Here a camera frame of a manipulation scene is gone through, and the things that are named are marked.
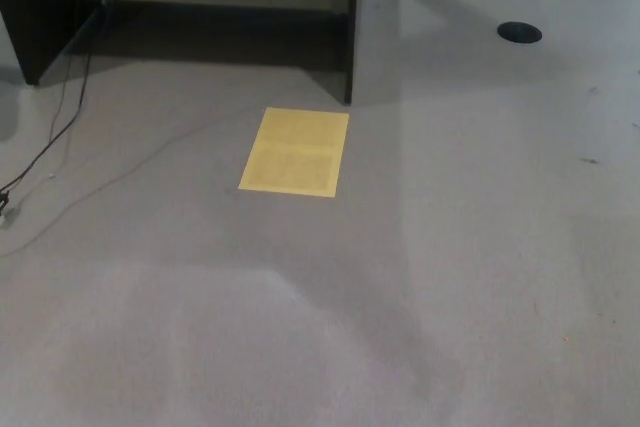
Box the yellow paper sheet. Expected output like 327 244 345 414
237 107 351 198

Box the dark wooden desk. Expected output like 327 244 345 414
0 0 372 106

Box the black round floor cap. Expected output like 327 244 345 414
496 21 543 44

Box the thin grey cable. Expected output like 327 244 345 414
0 108 265 259

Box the black power cable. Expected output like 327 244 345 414
0 0 125 208

